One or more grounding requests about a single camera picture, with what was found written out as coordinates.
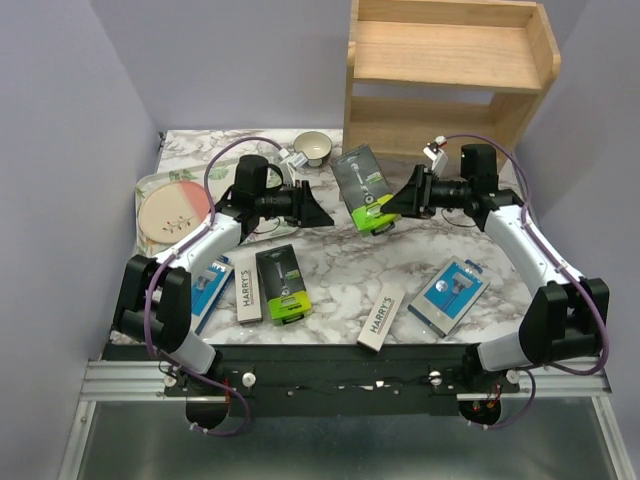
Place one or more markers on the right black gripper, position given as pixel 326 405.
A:
pixel 414 200

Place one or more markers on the aluminium rail frame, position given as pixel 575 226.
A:
pixel 141 381

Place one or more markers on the right blue razor package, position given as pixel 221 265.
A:
pixel 449 295

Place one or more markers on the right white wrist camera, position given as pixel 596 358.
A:
pixel 434 151

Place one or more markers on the wooden two-tier shelf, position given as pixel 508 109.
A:
pixel 504 48

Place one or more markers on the dark ceramic bowl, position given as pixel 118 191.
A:
pixel 315 145

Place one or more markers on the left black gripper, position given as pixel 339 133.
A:
pixel 306 212

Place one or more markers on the left blue razor package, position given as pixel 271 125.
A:
pixel 207 291

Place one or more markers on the pink and cream plate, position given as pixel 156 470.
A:
pixel 173 211

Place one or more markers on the black green Gillette box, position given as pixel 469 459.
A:
pixel 284 290
pixel 364 190

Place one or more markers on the blue razor package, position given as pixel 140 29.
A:
pixel 207 291
pixel 449 295

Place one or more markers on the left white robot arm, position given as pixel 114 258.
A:
pixel 154 303

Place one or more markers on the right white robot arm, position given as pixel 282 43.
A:
pixel 567 316

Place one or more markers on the white harry's box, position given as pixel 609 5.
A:
pixel 381 317
pixel 248 302

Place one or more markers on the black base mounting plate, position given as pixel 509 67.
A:
pixel 345 380

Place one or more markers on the leaf-patterned tray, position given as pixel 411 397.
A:
pixel 219 179

